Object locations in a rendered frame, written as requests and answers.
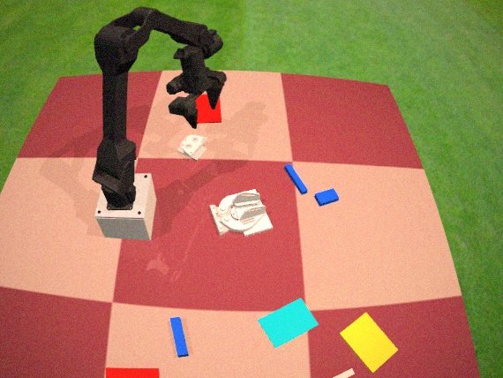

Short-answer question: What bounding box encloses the cyan rectangular plate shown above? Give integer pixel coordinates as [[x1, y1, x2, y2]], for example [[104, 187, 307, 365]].
[[258, 298, 318, 348]]

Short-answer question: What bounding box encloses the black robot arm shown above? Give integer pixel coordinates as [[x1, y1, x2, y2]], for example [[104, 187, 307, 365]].
[[92, 6, 223, 210]]

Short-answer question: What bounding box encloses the yellow rectangular plate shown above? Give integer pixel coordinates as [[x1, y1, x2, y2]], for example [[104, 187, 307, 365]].
[[339, 312, 398, 373]]

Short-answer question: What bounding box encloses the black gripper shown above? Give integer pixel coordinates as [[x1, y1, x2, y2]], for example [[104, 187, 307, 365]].
[[169, 66, 228, 129]]

